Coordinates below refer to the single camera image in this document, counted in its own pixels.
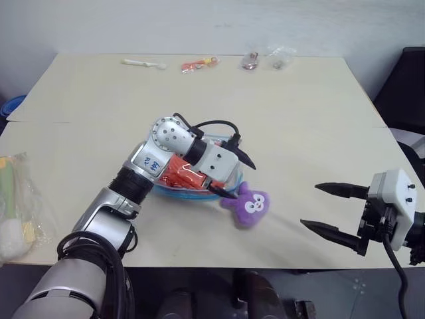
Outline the white plastic utensil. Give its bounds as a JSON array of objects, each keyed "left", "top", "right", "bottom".
[{"left": 120, "top": 58, "right": 167, "bottom": 72}]

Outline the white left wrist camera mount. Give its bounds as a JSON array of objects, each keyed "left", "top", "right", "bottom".
[{"left": 195, "top": 143, "right": 240, "bottom": 189}]

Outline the clear bag with small item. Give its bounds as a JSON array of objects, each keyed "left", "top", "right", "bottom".
[{"left": 265, "top": 46, "right": 297, "bottom": 72}]

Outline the black left arm cable bundle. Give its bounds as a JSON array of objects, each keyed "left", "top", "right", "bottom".
[{"left": 56, "top": 230, "right": 136, "bottom": 319}]

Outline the purple plush bunny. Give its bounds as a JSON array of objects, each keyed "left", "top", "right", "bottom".
[{"left": 220, "top": 181, "right": 271, "bottom": 231}]

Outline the orange toy packet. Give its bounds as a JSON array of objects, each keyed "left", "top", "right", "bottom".
[{"left": 180, "top": 56, "right": 222, "bottom": 75}]

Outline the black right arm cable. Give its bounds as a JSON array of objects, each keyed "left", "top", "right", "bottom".
[{"left": 381, "top": 215, "right": 413, "bottom": 319}]

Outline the red snack packet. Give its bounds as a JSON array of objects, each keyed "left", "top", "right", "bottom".
[{"left": 157, "top": 155, "right": 209, "bottom": 191}]

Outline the green stick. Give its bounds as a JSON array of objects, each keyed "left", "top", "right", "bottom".
[{"left": 0, "top": 164, "right": 18, "bottom": 219}]

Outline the black chair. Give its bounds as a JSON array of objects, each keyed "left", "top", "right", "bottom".
[{"left": 372, "top": 46, "right": 425, "bottom": 134}]

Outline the blue round object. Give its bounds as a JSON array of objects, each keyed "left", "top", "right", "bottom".
[{"left": 0, "top": 94, "right": 27, "bottom": 121}]

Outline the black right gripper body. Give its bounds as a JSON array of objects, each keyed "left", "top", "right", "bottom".
[{"left": 357, "top": 198, "right": 399, "bottom": 245}]

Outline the white foam brush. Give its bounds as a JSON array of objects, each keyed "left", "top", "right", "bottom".
[{"left": 0, "top": 217, "right": 28, "bottom": 264}]

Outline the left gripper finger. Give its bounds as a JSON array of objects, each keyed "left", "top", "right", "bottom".
[
  {"left": 208, "top": 185, "right": 238, "bottom": 201},
  {"left": 233, "top": 145, "right": 257, "bottom": 171}
]

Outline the blue plastic bowl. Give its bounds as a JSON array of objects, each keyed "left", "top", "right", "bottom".
[{"left": 151, "top": 132, "right": 248, "bottom": 203}]

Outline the dark rounded shape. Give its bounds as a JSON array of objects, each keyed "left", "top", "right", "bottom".
[
  {"left": 231, "top": 270, "right": 284, "bottom": 319},
  {"left": 156, "top": 288, "right": 202, "bottom": 319}
]

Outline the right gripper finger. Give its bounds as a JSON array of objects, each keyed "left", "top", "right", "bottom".
[
  {"left": 299, "top": 219, "right": 369, "bottom": 257},
  {"left": 314, "top": 181, "right": 370, "bottom": 201}
]

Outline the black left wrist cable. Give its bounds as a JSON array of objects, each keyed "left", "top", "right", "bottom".
[{"left": 173, "top": 112, "right": 242, "bottom": 149}]

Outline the small dark block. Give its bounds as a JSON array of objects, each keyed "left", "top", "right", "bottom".
[{"left": 291, "top": 298, "right": 316, "bottom": 319}]

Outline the large clear plastic bag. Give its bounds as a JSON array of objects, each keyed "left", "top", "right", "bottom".
[{"left": 0, "top": 152, "right": 56, "bottom": 266}]

